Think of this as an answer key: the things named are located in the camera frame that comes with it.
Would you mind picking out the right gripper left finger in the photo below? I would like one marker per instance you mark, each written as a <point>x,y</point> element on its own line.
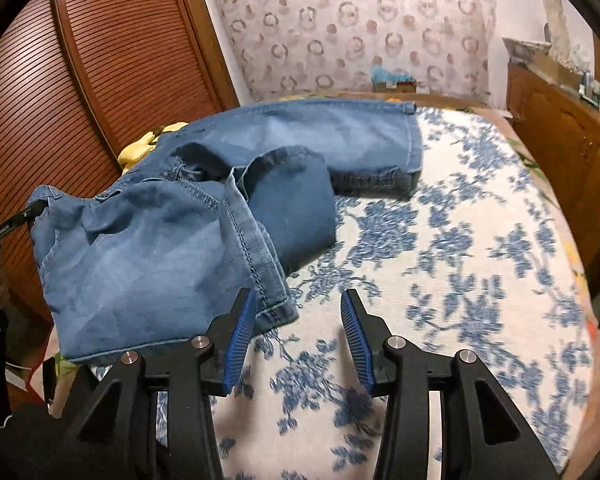
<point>150,418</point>

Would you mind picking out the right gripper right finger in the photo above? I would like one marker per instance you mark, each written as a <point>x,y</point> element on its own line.
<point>484,435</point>

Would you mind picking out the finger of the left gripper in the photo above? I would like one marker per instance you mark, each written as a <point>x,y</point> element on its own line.
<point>26,216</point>

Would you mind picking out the blue denim pants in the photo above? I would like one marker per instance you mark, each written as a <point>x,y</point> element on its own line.
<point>236,200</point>

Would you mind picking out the yellow plush toy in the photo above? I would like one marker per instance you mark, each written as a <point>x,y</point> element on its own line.
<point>134,152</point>

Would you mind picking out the blue floral white bedsheet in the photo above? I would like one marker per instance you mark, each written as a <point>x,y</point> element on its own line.
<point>479,258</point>

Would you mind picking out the brown louvered wardrobe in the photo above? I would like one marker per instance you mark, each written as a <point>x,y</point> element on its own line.
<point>82,79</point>

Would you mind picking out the wooden sideboard cabinet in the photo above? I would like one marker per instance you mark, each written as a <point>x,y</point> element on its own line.
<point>563,137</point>

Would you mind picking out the patterned lace curtain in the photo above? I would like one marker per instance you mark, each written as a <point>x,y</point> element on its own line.
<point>285,47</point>

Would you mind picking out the cardboard box with blue item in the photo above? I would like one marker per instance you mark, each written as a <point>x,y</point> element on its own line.
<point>384,80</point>

